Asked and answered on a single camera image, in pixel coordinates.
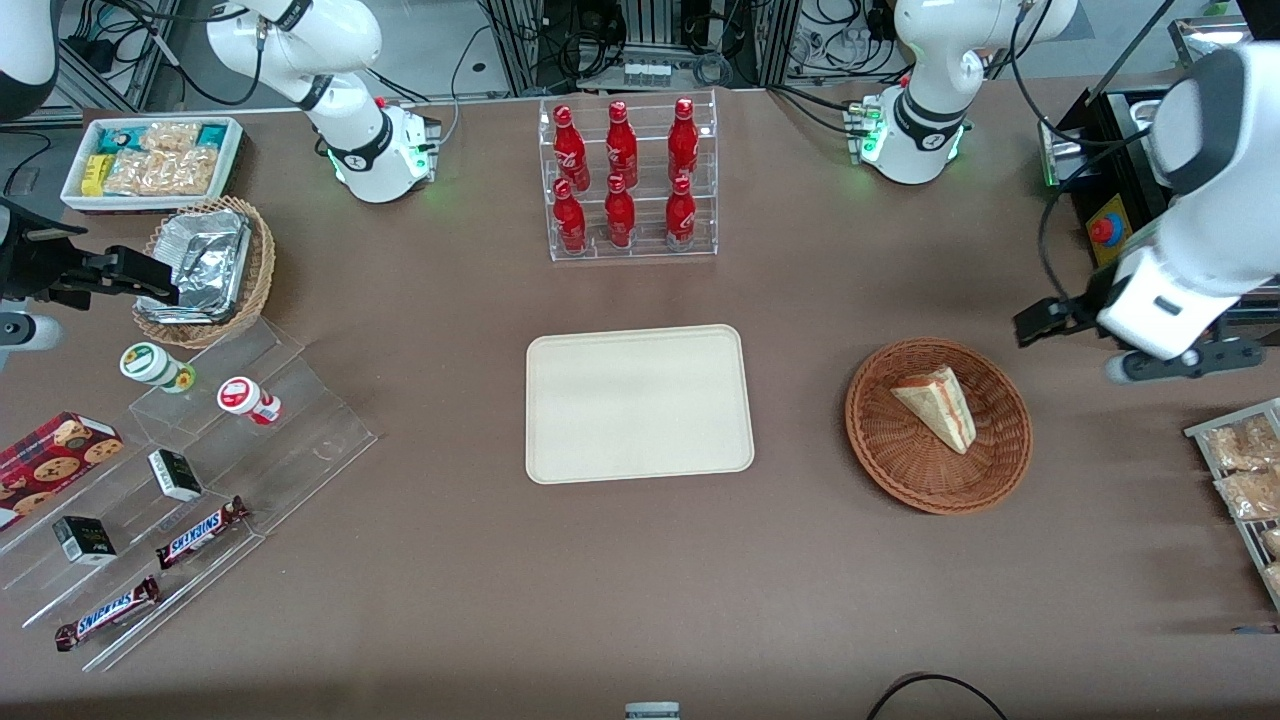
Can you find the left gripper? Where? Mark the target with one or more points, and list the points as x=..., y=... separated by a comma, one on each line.
x=1084, y=304

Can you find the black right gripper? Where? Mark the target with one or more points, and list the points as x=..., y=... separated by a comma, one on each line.
x=30, y=268

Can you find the triangular sandwich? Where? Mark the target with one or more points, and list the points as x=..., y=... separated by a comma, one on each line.
x=938, y=405

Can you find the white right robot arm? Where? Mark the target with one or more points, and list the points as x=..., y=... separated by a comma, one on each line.
x=370, y=150

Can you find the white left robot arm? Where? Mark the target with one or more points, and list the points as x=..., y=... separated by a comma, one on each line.
x=920, y=100

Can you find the tan oval wicker basket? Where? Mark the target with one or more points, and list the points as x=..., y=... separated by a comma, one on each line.
x=262, y=260

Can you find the tray of packaged crackers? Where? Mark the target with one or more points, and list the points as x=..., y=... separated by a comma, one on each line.
x=1200, y=432

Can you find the brown round wicker basket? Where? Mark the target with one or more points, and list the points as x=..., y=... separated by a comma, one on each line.
x=900, y=460

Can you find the beige plastic serving tray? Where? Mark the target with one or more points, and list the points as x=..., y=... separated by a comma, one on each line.
x=640, y=405

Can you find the green lid yogurt cup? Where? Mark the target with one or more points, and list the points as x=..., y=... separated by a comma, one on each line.
x=145, y=362

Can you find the aluminium foil containers stack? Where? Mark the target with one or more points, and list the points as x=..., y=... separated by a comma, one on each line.
x=205, y=260

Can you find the red round knob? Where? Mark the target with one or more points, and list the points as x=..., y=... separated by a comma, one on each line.
x=1104, y=230

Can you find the yellow snack packet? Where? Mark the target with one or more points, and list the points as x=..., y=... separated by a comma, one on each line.
x=94, y=175

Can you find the clear bag of crackers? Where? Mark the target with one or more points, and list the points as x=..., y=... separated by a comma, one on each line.
x=165, y=173
x=170, y=137

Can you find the teal snack packet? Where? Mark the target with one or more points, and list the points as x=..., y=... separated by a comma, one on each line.
x=211, y=135
x=122, y=140

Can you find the black food warmer machine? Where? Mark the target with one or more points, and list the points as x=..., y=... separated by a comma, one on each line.
x=1100, y=180

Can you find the red lid yogurt cup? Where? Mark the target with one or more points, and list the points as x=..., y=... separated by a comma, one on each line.
x=238, y=395

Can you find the white rectangular snack bin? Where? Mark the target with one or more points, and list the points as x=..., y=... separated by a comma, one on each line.
x=232, y=150

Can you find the red cookie box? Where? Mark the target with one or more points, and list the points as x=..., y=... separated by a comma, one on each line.
x=50, y=460

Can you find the small black box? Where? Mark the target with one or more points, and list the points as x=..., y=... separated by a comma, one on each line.
x=85, y=540
x=175, y=475

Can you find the steel food pan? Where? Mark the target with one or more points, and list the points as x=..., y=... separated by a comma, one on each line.
x=1142, y=115

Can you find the clear acrylic step stand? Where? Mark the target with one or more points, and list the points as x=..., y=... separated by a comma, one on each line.
x=300, y=400

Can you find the clear bag of pastries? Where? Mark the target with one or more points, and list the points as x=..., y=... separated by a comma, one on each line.
x=1272, y=543
x=1240, y=445
x=1274, y=580
x=1250, y=495

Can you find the Snickers chocolate bar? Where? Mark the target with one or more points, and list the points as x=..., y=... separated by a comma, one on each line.
x=105, y=612
x=200, y=532

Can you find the red cola bottle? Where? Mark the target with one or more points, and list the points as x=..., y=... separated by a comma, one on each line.
x=681, y=215
x=621, y=145
x=570, y=220
x=620, y=215
x=570, y=150
x=683, y=140

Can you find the clear acrylic bottle rack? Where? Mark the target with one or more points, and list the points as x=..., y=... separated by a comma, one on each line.
x=645, y=250

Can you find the white power strip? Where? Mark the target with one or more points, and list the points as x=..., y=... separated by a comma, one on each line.
x=647, y=73

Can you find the small grey device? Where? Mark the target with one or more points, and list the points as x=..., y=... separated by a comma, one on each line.
x=652, y=711

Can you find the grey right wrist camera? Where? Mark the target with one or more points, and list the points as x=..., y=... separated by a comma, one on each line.
x=25, y=335

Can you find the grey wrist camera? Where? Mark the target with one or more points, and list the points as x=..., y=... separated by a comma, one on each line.
x=25, y=335
x=1190, y=362

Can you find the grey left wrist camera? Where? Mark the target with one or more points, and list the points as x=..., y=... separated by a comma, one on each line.
x=1190, y=362

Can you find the aluminium profile frame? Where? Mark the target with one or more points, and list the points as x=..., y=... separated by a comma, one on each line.
x=520, y=50

